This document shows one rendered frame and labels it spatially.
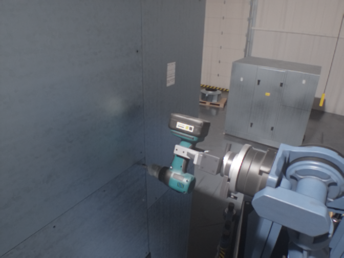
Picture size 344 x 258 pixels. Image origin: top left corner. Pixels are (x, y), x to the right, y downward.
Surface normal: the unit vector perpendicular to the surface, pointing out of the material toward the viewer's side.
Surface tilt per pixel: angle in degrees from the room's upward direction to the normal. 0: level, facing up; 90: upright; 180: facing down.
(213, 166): 69
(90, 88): 90
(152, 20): 90
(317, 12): 90
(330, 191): 106
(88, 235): 90
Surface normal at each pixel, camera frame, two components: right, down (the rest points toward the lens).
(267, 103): -0.55, 0.36
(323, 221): -0.53, 0.58
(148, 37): 0.84, 0.26
